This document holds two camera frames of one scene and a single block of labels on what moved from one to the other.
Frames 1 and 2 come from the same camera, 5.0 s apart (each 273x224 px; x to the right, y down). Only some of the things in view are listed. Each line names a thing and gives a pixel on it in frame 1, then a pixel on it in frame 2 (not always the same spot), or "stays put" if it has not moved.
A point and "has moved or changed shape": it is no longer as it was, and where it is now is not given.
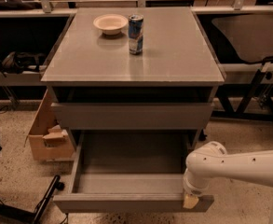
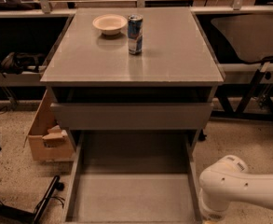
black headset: [16, 62] stays put
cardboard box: [47, 140] stays put
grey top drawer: [133, 116] stays put
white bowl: [111, 24] stays put
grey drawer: [124, 172] has moved or changed shape
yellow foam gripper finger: [190, 202] to [211, 222]
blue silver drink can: [135, 31] stays put
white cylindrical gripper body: [194, 189] to [212, 215]
